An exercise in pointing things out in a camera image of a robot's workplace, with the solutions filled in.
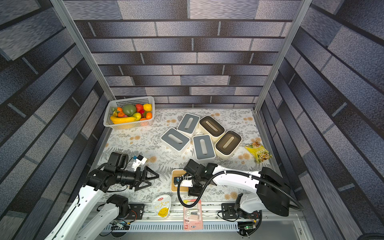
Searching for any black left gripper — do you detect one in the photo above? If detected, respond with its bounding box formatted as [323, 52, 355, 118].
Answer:
[117, 165, 160, 189]

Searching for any bamboo lid tissue box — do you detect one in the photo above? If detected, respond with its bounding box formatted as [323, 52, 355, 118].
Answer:
[171, 169, 186, 193]

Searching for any grey lid tissue box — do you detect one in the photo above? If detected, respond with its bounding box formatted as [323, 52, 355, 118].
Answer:
[177, 113, 200, 139]
[193, 135, 216, 164]
[161, 128, 191, 155]

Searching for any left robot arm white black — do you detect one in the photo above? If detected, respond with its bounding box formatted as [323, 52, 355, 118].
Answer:
[46, 152, 159, 240]

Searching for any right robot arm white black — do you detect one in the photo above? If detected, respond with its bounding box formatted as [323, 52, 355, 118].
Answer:
[174, 159, 292, 217]

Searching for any dark lid cream tissue box right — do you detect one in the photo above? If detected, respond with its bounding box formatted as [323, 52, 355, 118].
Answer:
[215, 131, 242, 160]

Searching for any dark lid cream tissue box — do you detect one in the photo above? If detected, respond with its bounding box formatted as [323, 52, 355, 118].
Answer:
[215, 131, 242, 160]
[198, 116, 226, 143]

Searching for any dark lid cream tissue box rear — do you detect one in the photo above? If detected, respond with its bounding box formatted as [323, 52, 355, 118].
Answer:
[198, 116, 226, 143]

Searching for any white yellow snack pouch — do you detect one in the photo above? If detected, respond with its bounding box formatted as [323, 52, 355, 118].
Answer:
[152, 195, 172, 218]

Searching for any pink stapler blister pack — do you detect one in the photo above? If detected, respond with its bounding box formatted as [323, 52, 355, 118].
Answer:
[183, 200, 204, 231]

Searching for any orange toy fruit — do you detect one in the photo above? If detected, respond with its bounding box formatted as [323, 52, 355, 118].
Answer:
[145, 112, 153, 120]

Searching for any green toy apple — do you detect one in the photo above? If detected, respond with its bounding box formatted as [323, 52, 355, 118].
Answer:
[132, 112, 142, 121]

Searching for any green snack bag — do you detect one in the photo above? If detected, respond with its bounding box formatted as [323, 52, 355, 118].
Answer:
[245, 142, 273, 164]

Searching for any yellow toy banana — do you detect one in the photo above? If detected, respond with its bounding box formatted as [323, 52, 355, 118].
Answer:
[110, 116, 136, 125]

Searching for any small orange toy carrot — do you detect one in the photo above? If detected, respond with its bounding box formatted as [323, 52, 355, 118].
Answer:
[115, 107, 125, 118]

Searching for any red toy fruit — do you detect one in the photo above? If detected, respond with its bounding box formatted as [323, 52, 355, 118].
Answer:
[136, 104, 144, 112]

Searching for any yellow toy pepper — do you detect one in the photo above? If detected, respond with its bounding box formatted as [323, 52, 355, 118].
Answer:
[143, 104, 153, 112]

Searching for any white plastic basket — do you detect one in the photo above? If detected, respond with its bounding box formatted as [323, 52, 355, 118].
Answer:
[103, 96, 156, 130]

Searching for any black corrugated cable hose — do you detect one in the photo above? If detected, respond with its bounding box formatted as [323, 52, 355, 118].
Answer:
[176, 170, 304, 211]

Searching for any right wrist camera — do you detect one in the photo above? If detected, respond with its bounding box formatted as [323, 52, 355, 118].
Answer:
[174, 177, 193, 188]

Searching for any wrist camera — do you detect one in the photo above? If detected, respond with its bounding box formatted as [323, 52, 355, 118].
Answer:
[174, 177, 193, 188]
[132, 155, 147, 171]

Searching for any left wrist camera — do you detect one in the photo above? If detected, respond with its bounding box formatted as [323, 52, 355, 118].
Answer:
[132, 155, 147, 171]

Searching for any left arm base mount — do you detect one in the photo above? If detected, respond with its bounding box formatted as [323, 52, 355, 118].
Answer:
[118, 204, 146, 221]

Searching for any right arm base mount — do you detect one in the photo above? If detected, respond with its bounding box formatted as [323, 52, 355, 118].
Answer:
[218, 203, 262, 222]

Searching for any aluminium front rail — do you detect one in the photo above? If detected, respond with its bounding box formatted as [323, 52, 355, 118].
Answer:
[65, 200, 304, 223]

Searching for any white slotted cable duct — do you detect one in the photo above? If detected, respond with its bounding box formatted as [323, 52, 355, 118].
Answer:
[102, 222, 239, 235]

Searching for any left aluminium frame post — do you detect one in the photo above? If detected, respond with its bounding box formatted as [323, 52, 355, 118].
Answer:
[50, 0, 116, 101]

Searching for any aluminium frame post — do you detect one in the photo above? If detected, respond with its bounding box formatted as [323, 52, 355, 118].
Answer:
[254, 0, 312, 114]
[50, 0, 116, 101]

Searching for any right aluminium frame post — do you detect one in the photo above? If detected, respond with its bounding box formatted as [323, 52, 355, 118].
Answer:
[254, 0, 312, 114]

